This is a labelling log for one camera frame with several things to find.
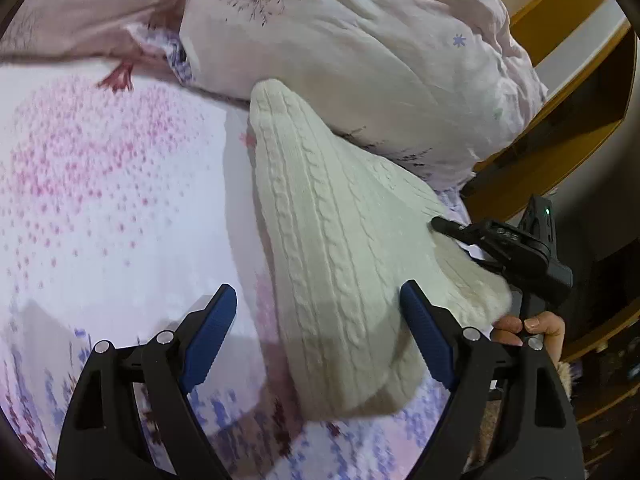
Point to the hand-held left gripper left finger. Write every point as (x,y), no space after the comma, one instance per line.
(210,340)

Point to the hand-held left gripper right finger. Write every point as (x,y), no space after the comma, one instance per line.
(430,335)

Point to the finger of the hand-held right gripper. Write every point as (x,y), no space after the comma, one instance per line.
(450,225)

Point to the person's right hand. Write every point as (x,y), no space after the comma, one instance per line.
(547,327)

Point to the pink floral pillow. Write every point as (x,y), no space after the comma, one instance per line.
(90,10)
(375,60)

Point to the pink floral bed sheet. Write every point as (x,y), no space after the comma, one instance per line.
(100,185)

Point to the wooden bed frame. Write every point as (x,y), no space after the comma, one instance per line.
(530,160)

